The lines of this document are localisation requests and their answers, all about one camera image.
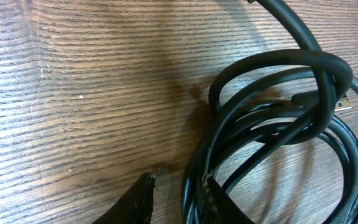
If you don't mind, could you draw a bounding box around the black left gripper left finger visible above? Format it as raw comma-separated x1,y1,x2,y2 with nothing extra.
93,172,155,224

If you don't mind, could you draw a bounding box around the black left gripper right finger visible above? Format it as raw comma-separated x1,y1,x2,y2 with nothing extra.
198,174,254,224

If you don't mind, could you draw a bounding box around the black usb cable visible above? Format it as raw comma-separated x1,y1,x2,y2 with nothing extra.
180,0,358,224

